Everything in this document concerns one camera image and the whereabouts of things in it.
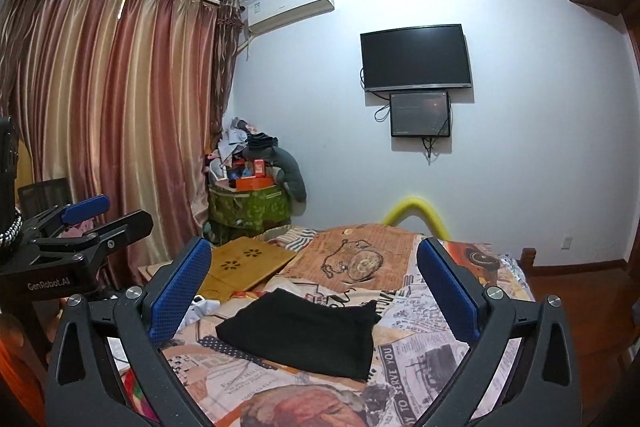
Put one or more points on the white wall socket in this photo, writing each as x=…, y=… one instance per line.
x=566, y=242

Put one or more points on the printed blanket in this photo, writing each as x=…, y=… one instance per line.
x=350, y=267

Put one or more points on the black printed t-shirt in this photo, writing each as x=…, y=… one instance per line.
x=305, y=332

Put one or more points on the pile of clutter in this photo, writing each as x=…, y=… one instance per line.
x=240, y=142

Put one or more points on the pink striped curtain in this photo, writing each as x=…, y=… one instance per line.
x=125, y=107

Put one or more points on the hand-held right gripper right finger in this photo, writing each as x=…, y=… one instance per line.
x=450, y=287

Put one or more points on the black wall television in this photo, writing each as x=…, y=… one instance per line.
x=415, y=57

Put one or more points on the striped cloth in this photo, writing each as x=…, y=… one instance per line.
x=290, y=238

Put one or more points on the white air conditioner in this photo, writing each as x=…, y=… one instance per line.
x=290, y=4

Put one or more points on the bamboo lap desk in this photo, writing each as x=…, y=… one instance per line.
x=250, y=262

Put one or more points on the black mesh chair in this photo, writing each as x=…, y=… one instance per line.
x=45, y=193

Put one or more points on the yellow foam tube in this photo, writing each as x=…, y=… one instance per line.
x=412, y=203

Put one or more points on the wooden bed post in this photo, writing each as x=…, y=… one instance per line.
x=528, y=259

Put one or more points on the small wall monitor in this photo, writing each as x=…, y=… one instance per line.
x=420, y=114

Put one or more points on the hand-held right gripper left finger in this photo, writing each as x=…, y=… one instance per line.
x=180, y=287

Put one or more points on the orange box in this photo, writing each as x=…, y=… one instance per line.
x=254, y=183

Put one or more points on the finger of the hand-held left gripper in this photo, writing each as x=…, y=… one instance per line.
x=125, y=229
x=85, y=209

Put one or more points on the dark polka dot cloth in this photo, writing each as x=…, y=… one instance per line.
x=225, y=346

